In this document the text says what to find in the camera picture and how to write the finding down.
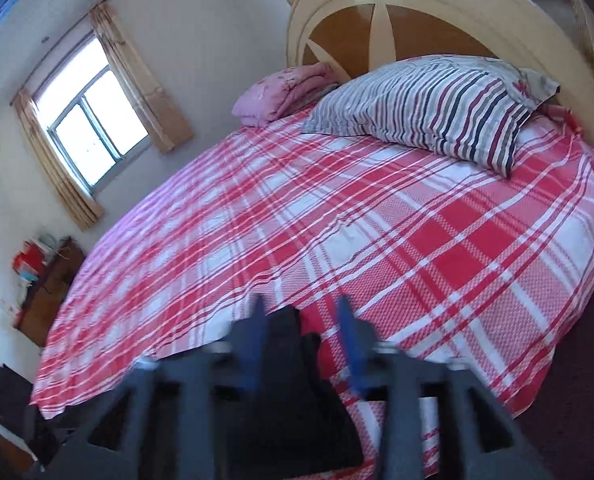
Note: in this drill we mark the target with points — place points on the right beige curtain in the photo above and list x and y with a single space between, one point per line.
162 119

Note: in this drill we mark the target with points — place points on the folded pink blanket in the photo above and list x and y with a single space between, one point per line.
283 93

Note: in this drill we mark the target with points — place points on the red plaid bed sheet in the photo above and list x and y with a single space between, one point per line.
445 260

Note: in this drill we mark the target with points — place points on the black bag on floor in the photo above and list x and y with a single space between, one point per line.
15 393

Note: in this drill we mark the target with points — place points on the beige curtain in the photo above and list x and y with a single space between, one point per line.
162 119
70 190

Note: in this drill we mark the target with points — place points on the red gift bag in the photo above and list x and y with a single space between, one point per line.
31 262

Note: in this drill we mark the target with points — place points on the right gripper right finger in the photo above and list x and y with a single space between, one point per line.
477 437

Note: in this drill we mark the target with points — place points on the brown wooden desk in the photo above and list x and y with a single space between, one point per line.
44 298

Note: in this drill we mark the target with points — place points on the left beige curtain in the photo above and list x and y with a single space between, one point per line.
70 190

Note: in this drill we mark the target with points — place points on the window with metal frame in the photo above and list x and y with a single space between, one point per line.
88 117

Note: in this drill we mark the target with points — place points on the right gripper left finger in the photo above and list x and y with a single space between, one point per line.
160 417

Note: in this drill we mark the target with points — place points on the black pants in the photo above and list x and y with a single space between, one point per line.
293 425

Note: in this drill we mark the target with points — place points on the cream and wood headboard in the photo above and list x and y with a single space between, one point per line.
554 37

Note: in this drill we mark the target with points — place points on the striped pillow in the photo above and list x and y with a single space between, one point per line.
465 107

